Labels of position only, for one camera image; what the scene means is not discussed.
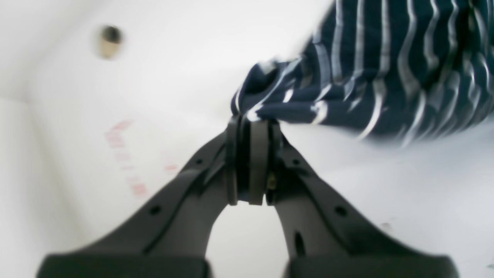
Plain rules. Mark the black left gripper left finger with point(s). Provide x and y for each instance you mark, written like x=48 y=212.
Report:
x=168 y=236

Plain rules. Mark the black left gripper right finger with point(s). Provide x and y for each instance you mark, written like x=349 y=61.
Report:
x=325 y=235

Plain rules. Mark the navy white striped t-shirt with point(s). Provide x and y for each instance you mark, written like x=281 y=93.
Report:
x=404 y=69

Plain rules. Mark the red tape rectangle marking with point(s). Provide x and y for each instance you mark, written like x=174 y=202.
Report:
x=142 y=156

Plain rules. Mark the right table cable grommet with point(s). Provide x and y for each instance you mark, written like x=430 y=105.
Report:
x=109 y=40

